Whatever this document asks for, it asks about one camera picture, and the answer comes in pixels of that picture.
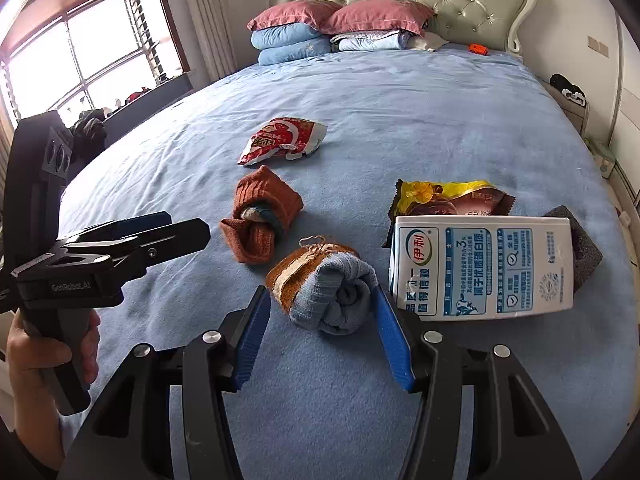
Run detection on person's left forearm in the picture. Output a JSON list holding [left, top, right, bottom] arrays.
[[0, 385, 68, 480]]

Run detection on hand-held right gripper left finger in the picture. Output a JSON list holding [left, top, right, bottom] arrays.
[[59, 285, 273, 480]]

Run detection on folded blue quilt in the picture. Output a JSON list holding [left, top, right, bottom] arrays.
[[257, 40, 333, 66], [250, 22, 331, 51]]

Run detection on row of windowsill trinkets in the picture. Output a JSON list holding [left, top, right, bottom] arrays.
[[107, 87, 171, 111]]

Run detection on black clothes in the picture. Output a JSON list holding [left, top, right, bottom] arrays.
[[550, 73, 587, 106]]

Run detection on beige curtain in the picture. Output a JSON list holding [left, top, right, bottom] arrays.
[[182, 0, 238, 83]]

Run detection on red and white snack bag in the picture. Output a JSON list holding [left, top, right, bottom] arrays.
[[237, 117, 328, 167]]

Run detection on folded light blue blanket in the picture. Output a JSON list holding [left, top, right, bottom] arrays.
[[330, 30, 426, 52]]

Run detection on pink pillow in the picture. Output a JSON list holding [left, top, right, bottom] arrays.
[[247, 0, 343, 32], [320, 0, 436, 36]]

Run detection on white and blue milk carton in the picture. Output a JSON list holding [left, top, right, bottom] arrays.
[[388, 215, 575, 322]]

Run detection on blue sock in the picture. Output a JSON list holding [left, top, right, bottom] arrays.
[[266, 242, 379, 336]]

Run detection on white cloth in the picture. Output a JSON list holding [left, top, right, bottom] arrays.
[[410, 32, 451, 52]]

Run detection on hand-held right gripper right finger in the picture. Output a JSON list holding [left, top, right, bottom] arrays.
[[370, 287, 583, 480]]

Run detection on person's left hand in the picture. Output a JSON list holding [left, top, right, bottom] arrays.
[[5, 307, 101, 396]]

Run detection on yellow and brown snack wrapper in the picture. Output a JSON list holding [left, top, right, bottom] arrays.
[[382, 178, 516, 248]]

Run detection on window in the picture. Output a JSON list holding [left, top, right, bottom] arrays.
[[0, 0, 193, 126]]

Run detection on black foam block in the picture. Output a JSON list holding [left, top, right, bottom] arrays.
[[542, 205, 603, 293]]

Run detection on grey nightstand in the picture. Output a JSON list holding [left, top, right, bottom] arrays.
[[542, 77, 591, 138]]

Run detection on white floral sliding wardrobe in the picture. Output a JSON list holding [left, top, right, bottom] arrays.
[[612, 10, 640, 211]]

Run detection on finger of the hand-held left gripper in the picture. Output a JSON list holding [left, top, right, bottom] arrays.
[[75, 211, 173, 242], [45, 218, 211, 281]]

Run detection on orange knitted sock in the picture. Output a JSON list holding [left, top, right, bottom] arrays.
[[220, 165, 304, 266]]

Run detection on dark jacket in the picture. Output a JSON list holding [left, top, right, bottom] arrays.
[[70, 107, 108, 148]]

